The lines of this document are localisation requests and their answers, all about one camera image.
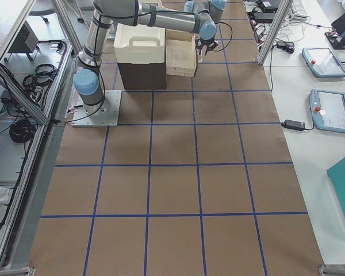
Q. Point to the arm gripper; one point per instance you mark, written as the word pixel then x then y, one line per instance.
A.
pixel 204 45

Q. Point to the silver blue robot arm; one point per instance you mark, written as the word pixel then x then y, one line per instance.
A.
pixel 87 80

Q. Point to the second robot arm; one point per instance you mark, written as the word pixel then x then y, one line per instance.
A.
pixel 214 8

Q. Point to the dark wooden drawer cabinet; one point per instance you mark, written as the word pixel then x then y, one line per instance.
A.
pixel 150 76

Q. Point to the white plastic container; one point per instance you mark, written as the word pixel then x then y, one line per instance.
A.
pixel 139 44

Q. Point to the upper blue teach pendant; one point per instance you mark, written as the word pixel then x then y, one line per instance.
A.
pixel 323 63

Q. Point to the blue teach pendant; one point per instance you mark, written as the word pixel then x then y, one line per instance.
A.
pixel 323 63
pixel 328 110

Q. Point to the black power adapter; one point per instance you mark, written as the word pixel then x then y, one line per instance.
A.
pixel 293 125

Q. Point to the lower blue teach pendant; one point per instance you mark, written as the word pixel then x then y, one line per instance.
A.
pixel 328 110

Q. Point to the grey electronics box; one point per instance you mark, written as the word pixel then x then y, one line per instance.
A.
pixel 25 42

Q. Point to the aluminium frame post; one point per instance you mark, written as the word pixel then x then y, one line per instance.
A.
pixel 278 20

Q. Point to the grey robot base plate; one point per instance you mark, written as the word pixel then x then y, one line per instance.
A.
pixel 97 116

